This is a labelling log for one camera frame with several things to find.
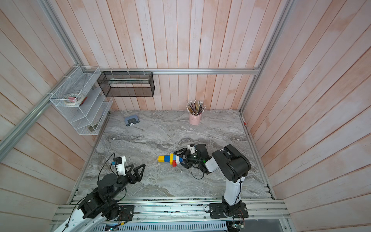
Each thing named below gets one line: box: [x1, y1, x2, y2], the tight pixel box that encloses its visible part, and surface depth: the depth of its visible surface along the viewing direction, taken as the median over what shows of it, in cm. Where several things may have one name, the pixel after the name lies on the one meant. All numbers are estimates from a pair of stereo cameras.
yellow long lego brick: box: [169, 153, 174, 165], surface depth 92 cm
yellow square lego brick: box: [157, 155, 165, 163], surface depth 93 cm
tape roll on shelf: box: [63, 92, 84, 106], surface depth 75 cm
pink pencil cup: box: [188, 112, 202, 126], surface depth 112 cm
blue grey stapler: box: [124, 114, 140, 127], surface depth 114 cm
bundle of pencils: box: [185, 99, 206, 116], surface depth 109 cm
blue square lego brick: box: [164, 154, 171, 163], surface depth 92 cm
